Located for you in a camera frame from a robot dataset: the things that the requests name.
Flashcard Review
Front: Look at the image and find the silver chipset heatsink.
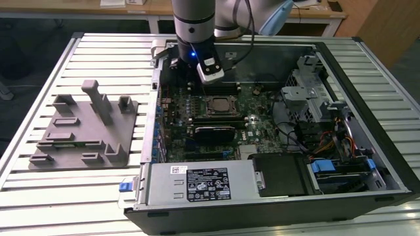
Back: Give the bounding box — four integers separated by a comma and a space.
238, 145, 258, 160

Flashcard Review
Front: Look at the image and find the silver drive cage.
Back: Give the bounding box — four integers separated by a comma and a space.
280, 55, 333, 123

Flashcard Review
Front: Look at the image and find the grey furniture leg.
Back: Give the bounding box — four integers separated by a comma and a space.
0, 81, 13, 100

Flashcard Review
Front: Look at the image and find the silver power supply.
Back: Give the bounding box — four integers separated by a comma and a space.
144, 162, 260, 207

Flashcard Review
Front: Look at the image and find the green motherboard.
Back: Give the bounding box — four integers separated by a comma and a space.
156, 82, 297, 163

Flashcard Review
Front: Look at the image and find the wooden desk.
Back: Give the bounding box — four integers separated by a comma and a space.
0, 0, 348, 34

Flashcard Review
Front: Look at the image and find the wooden cabinet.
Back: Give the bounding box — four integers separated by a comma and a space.
336, 0, 420, 68

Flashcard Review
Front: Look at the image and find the black cable brass plug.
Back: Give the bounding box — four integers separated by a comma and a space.
214, 33, 240, 41

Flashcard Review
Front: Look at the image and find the metal socket cover frame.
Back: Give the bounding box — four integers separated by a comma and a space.
205, 96, 238, 116

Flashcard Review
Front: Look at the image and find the silver CPU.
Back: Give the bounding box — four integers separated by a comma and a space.
210, 99, 230, 111

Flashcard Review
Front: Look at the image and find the green RAM stick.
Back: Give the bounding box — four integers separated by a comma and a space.
52, 141, 101, 148

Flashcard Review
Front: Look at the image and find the hard disk in blue carrier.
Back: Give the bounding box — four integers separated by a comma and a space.
306, 158, 386, 194

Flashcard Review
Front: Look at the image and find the grey parts rack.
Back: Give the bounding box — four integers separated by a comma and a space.
28, 79, 140, 171

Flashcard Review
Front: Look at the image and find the orange yellow wire bundle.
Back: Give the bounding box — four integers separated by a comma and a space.
340, 136, 358, 155

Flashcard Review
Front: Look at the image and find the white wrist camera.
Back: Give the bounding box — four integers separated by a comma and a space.
196, 57, 226, 85

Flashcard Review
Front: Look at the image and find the CPU socket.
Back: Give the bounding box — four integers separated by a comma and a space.
204, 95, 240, 118

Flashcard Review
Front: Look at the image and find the black expansion slot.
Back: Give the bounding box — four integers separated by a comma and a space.
184, 152, 221, 160

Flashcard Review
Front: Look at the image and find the black camera cable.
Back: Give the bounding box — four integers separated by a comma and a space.
224, 0, 256, 71

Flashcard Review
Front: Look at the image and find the black PC case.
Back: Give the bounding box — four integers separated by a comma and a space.
122, 39, 420, 236

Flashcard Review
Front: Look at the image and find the black rating label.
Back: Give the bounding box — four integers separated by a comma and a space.
185, 167, 232, 203

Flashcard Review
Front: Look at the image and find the black graphics card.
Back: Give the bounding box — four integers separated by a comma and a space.
192, 126, 237, 145

